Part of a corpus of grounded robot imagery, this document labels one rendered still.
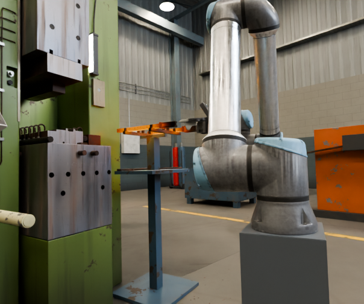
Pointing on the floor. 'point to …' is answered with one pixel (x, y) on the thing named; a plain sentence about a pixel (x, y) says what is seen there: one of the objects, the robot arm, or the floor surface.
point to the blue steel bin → (190, 185)
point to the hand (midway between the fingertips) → (185, 122)
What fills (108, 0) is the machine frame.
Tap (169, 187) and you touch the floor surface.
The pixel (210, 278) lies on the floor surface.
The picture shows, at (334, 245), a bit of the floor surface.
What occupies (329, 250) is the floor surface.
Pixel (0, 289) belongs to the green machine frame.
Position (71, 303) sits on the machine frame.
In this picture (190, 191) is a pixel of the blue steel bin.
